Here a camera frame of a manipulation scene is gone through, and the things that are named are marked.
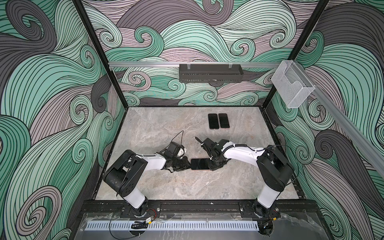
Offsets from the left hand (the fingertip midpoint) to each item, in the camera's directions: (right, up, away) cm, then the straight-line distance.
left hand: (191, 166), depth 88 cm
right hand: (+13, -1, 0) cm, 13 cm away
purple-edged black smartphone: (+25, +26, +22) cm, 42 cm away
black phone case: (+17, +27, +20) cm, 37 cm away
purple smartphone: (+5, 0, +5) cm, 7 cm away
